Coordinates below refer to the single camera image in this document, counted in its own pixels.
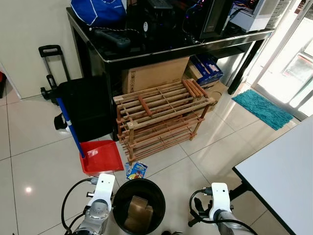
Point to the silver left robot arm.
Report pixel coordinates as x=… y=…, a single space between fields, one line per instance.
x=95 y=218

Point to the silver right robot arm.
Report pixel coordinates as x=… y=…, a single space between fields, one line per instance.
x=226 y=224

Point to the black round rubbish bin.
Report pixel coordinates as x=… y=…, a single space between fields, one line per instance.
x=155 y=196

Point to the teal shaggy floor mat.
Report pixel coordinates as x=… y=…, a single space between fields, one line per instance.
x=263 y=108

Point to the white table with black legs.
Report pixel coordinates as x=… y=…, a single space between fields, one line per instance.
x=283 y=171

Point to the small brown cardboard box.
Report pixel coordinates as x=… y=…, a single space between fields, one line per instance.
x=219 y=90

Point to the blue printed product box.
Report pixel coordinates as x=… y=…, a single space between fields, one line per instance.
x=208 y=67

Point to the long brown wooden dowel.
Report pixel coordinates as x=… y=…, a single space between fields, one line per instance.
x=199 y=87
x=190 y=88

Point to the white computer case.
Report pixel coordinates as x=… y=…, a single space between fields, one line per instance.
x=254 y=13

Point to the wooden slatted shoe rack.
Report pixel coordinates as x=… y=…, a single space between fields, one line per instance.
x=161 y=122

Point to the large brown cardboard box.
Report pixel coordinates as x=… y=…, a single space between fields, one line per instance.
x=154 y=74

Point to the black glossy table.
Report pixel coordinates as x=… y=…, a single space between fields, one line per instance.
x=161 y=50

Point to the short brown wooden dowel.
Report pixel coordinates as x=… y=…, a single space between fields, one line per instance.
x=145 y=105

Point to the black robot foot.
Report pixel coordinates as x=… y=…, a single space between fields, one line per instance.
x=172 y=233

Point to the black open computer case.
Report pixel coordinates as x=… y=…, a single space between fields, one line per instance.
x=159 y=19

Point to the blue snack packet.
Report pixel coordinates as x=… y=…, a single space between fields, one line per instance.
x=136 y=170

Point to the brown cardboard piece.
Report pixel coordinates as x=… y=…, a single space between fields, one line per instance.
x=138 y=213

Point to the black power strip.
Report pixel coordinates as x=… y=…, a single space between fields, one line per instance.
x=111 y=38

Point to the black trolley bag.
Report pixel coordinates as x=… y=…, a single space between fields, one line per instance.
x=88 y=110

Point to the blue fabric bag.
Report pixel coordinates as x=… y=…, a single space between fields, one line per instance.
x=98 y=11

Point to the white sliding door frame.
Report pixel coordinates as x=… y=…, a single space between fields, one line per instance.
x=279 y=49

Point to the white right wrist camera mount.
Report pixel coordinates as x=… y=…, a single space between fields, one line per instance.
x=219 y=198

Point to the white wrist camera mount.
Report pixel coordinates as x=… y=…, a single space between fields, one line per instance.
x=102 y=188
x=219 y=198

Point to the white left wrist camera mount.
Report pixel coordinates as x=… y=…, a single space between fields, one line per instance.
x=102 y=188

